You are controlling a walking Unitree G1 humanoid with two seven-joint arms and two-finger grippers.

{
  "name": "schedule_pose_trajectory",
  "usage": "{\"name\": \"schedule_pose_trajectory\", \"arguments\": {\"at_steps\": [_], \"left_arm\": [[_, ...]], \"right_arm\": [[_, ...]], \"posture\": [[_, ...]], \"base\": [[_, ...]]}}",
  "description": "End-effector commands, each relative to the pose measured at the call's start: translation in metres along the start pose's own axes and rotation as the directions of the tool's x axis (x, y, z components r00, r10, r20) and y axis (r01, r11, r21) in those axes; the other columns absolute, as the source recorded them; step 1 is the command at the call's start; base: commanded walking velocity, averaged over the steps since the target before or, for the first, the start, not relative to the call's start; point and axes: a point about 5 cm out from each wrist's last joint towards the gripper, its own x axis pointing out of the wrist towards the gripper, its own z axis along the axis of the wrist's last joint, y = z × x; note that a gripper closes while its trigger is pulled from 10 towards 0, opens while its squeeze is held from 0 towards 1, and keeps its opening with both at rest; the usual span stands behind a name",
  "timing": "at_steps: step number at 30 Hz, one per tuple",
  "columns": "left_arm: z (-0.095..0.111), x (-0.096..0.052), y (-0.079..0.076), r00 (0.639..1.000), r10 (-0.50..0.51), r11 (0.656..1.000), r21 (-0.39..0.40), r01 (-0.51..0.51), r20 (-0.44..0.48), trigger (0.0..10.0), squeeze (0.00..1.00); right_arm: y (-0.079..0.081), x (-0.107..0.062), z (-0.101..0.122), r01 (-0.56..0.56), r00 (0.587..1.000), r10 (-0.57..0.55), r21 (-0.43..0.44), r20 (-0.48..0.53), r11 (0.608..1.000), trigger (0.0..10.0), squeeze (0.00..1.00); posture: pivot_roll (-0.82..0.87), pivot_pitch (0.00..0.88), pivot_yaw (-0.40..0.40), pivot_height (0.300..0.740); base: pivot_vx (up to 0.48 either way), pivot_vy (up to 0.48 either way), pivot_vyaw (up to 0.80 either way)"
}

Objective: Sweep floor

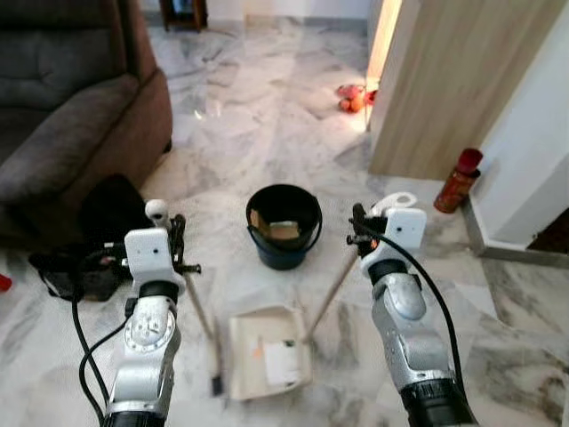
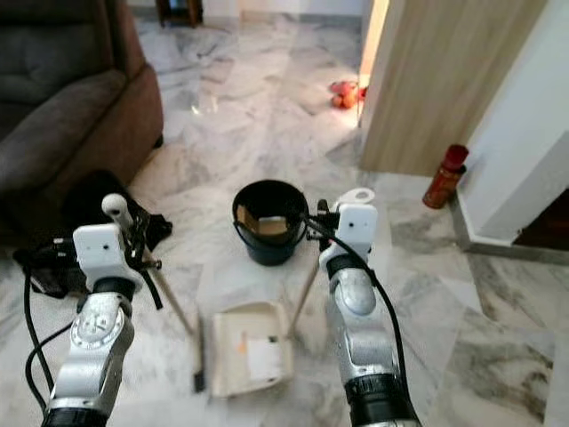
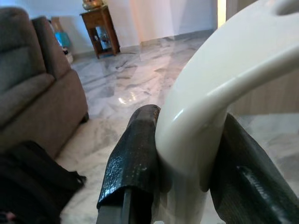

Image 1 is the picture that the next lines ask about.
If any beige broom with dark bristles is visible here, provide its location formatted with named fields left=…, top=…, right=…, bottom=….
left=144, top=198, right=225, bottom=398

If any small white box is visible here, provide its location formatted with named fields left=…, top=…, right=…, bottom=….
left=264, top=341, right=303, bottom=388

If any black bag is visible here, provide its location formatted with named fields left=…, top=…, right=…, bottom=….
left=31, top=173, right=152, bottom=302

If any brown cardboard piece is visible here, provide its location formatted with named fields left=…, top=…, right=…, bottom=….
left=252, top=209, right=303, bottom=241

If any red spray bottle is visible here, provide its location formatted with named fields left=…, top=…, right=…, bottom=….
left=434, top=149, right=484, bottom=214

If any red orange toy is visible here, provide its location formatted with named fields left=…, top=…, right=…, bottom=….
left=336, top=83, right=379, bottom=114

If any brown fabric sofa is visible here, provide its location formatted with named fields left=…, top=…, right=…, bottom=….
left=0, top=0, right=174, bottom=250

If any light wooden panel cabinet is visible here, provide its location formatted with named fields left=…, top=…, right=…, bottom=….
left=369, top=0, right=568, bottom=181

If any dark wooden furniture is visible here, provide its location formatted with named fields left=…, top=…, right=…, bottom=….
left=160, top=0, right=210, bottom=32

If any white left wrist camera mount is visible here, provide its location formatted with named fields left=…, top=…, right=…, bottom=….
left=124, top=228, right=187, bottom=294

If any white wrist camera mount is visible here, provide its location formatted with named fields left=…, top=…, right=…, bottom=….
left=381, top=207, right=429, bottom=261
left=124, top=228, right=187, bottom=294

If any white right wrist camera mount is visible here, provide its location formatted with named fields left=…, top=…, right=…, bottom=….
left=381, top=207, right=429, bottom=261

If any black bucket with handle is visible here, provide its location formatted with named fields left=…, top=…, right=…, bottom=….
left=246, top=184, right=324, bottom=270

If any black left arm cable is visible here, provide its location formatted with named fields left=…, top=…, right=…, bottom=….
left=69, top=258, right=134, bottom=419

